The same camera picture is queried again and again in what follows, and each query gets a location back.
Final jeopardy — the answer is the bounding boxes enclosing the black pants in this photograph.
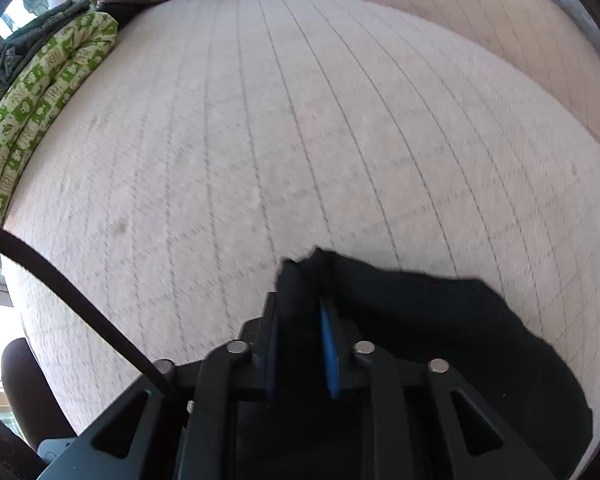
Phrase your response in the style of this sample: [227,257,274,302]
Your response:
[236,246,594,480]

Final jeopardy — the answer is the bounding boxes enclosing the checked beige bed sheet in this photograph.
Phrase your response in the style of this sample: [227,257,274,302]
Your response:
[2,0,600,471]

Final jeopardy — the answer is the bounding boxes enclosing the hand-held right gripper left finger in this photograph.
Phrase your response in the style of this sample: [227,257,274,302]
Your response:
[38,291,281,480]

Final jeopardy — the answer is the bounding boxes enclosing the dark brown chair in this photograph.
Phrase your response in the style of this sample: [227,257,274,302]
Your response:
[0,338,77,480]

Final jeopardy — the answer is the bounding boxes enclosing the black cable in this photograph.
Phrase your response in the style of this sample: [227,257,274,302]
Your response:
[0,220,191,431]

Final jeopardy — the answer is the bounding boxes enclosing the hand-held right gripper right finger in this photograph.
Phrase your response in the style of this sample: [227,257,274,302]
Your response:
[320,297,557,480]

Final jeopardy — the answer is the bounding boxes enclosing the green printed folded quilt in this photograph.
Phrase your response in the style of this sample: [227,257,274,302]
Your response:
[0,12,120,227]

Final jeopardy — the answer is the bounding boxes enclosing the grey folded blanket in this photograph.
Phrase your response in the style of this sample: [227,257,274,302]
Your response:
[0,0,92,86]

